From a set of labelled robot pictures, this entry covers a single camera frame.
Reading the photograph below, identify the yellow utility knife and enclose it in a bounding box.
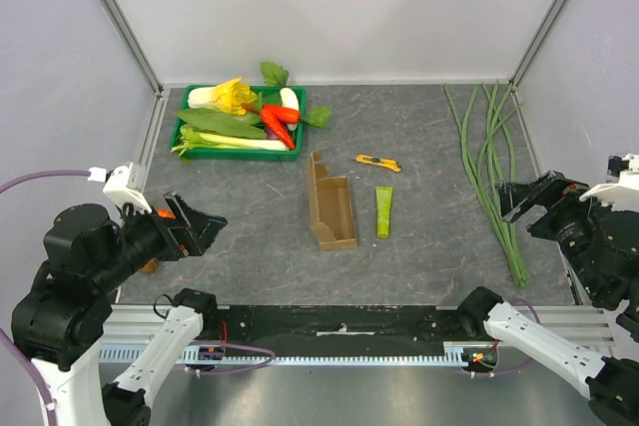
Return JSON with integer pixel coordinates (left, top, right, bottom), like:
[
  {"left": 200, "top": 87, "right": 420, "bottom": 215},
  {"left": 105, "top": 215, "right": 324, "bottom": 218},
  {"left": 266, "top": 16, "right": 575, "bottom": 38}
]
[{"left": 355, "top": 155, "right": 402, "bottom": 173}]

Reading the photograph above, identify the brown cardboard express box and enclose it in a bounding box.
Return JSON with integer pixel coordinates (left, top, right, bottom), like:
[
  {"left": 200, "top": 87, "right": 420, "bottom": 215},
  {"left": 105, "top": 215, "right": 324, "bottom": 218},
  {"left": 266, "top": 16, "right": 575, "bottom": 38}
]
[{"left": 307, "top": 152, "right": 357, "bottom": 251}]

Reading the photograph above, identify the green tube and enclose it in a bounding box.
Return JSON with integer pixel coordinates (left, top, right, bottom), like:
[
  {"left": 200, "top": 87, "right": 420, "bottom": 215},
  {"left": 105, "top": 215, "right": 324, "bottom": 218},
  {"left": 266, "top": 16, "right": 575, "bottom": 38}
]
[{"left": 375, "top": 187, "right": 393, "bottom": 238}]

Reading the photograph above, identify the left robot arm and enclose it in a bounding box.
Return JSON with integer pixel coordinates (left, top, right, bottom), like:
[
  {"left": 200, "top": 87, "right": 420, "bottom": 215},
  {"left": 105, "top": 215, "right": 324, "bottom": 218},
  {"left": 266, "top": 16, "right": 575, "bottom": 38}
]
[{"left": 11, "top": 194, "right": 228, "bottom": 425}]

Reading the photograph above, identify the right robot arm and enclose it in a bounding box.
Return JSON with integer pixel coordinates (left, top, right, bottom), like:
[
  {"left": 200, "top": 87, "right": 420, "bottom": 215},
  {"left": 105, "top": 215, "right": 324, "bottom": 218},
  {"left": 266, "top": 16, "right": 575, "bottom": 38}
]
[{"left": 172, "top": 171, "right": 638, "bottom": 425}]

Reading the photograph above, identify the small orange pumpkin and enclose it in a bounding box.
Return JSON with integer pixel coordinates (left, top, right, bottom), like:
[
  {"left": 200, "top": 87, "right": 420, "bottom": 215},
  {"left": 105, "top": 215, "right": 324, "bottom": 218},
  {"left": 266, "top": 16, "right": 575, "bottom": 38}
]
[{"left": 157, "top": 210, "right": 175, "bottom": 218}]

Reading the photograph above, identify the brown toy mushroom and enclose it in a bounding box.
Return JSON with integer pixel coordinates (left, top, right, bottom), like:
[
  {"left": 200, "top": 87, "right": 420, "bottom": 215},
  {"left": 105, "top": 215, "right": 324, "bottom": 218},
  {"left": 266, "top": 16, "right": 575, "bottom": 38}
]
[{"left": 139, "top": 258, "right": 158, "bottom": 275}]

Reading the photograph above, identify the green long beans bundle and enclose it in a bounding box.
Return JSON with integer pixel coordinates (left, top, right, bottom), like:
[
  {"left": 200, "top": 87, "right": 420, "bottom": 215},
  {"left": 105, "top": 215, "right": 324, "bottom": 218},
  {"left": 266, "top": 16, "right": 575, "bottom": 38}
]
[{"left": 443, "top": 82, "right": 530, "bottom": 287}]

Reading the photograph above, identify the green plastic tray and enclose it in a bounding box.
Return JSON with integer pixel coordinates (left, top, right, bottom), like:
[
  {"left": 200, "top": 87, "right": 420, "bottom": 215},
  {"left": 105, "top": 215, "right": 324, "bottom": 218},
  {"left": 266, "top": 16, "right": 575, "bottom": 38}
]
[{"left": 168, "top": 84, "right": 310, "bottom": 162}]

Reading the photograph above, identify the green white celery stalk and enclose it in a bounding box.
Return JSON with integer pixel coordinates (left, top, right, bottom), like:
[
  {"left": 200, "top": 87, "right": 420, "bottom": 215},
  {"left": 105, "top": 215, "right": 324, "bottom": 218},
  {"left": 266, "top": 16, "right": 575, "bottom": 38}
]
[{"left": 174, "top": 126, "right": 290, "bottom": 162}]

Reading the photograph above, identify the large green leaf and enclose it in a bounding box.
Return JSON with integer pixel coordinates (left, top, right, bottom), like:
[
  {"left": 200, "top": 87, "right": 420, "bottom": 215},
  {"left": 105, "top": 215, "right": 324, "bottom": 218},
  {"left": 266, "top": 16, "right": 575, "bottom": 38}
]
[{"left": 175, "top": 109, "right": 267, "bottom": 140}]

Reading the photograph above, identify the yellow napa cabbage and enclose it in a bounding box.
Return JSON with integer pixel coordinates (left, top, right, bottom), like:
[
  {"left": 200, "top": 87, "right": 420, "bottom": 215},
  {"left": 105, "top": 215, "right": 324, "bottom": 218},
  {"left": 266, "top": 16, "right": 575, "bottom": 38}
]
[{"left": 187, "top": 77, "right": 258, "bottom": 116}]

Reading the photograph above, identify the red chili pepper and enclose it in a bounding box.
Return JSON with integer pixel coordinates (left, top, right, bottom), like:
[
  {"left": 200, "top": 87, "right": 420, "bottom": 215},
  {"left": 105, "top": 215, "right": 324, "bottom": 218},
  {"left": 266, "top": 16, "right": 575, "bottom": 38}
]
[{"left": 242, "top": 103, "right": 301, "bottom": 150}]

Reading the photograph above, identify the white radish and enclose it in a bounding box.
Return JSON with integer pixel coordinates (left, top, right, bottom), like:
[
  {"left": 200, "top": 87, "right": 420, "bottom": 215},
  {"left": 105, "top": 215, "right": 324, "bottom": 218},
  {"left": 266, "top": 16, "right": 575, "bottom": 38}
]
[{"left": 280, "top": 87, "right": 301, "bottom": 131}]

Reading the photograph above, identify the green leaf beside tray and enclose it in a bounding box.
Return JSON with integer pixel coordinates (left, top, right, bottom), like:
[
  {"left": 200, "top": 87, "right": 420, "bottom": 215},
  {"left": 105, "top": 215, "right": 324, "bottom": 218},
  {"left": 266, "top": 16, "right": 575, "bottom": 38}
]
[{"left": 300, "top": 106, "right": 332, "bottom": 129}]

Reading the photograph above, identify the green leaf sprig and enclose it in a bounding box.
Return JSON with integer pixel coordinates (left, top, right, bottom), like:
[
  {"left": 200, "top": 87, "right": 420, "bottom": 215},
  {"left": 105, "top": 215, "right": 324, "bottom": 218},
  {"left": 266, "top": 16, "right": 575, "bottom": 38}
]
[{"left": 260, "top": 61, "right": 290, "bottom": 88}]

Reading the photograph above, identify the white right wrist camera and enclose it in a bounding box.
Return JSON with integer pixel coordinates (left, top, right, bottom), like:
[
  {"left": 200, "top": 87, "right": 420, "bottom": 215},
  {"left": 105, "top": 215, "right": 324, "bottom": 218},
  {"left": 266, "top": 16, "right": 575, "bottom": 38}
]
[{"left": 579, "top": 153, "right": 638, "bottom": 206}]

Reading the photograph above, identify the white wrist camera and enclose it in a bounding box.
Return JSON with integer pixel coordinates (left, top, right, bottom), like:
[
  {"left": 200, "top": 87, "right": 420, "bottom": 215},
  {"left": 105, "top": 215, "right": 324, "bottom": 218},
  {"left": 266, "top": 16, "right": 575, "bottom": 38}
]
[
  {"left": 579, "top": 153, "right": 638, "bottom": 206},
  {"left": 88, "top": 162, "right": 152, "bottom": 213}
]

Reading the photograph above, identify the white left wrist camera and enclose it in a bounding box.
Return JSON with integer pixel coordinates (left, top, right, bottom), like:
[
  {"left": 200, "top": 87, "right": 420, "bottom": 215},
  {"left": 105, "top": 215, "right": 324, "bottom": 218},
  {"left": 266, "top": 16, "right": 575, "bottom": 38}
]
[{"left": 88, "top": 162, "right": 152, "bottom": 213}]

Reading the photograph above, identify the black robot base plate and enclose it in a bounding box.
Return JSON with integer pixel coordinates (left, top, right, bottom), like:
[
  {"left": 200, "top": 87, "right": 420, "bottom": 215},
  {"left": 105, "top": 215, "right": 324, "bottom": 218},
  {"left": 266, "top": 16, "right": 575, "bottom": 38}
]
[{"left": 196, "top": 305, "right": 492, "bottom": 355}]

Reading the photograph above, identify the slotted white cable duct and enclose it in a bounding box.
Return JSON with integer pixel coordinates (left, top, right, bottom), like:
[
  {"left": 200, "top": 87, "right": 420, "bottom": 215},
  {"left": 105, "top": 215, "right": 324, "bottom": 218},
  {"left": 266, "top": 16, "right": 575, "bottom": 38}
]
[{"left": 99, "top": 343, "right": 468, "bottom": 367}]

